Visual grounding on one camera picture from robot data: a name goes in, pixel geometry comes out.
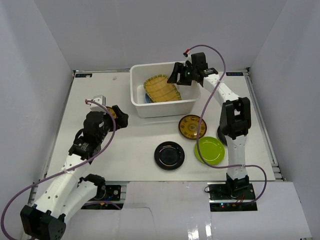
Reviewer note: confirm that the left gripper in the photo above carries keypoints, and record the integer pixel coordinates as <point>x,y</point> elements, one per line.
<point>116,116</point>

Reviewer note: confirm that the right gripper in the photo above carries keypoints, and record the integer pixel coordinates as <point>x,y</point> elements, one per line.
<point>178,68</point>

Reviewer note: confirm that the yellow patterned plate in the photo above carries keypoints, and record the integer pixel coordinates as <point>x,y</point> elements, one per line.
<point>188,126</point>
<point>111,112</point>

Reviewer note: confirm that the fan-shaped bamboo woven tray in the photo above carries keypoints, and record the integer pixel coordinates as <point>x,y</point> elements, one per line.
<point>159,91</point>

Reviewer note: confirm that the blue plate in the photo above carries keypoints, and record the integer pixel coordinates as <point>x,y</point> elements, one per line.
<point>147,98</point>

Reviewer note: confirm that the black plate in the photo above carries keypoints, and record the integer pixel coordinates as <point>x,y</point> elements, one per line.
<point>169,156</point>

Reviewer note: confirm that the lime green plate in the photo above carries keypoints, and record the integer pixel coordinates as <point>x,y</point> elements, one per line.
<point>212,150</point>

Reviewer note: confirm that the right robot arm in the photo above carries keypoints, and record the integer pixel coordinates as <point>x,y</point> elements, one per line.
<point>235,116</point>

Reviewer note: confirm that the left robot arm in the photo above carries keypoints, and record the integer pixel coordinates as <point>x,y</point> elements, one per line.
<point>47,218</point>

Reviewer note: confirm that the white plastic bin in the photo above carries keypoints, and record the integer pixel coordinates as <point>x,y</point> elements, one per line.
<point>140,73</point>

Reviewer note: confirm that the black glossy bowl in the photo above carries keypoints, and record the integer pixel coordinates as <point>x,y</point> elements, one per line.
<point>221,136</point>

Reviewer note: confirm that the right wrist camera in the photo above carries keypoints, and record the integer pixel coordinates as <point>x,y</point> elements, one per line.
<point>188,58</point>

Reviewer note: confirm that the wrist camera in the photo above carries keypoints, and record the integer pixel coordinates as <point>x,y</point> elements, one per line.
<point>100,99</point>
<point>188,58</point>

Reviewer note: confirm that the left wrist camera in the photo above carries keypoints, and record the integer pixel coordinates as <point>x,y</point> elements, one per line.
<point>100,99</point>

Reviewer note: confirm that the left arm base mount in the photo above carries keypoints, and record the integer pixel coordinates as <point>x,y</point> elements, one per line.
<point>107,198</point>

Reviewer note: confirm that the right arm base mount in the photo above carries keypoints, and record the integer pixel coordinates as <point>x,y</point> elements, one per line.
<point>220,200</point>

